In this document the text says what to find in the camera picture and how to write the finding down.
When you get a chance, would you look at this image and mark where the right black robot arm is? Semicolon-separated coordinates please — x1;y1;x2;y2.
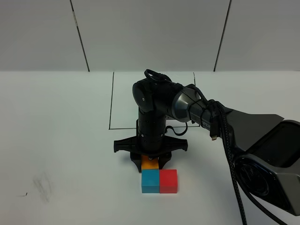
113;69;300;216

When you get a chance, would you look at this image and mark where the red cube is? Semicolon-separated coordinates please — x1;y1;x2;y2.
159;169;178;194

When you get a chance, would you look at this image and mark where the orange cube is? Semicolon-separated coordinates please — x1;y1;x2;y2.
141;155;159;170

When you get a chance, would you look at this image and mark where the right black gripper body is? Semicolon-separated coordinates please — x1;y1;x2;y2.
113;119;188;158

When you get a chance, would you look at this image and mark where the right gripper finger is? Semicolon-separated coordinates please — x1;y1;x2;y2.
158;153;172;169
130;156;142;173

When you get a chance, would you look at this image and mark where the blue cube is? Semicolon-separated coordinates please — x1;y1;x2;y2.
141;169;160;194

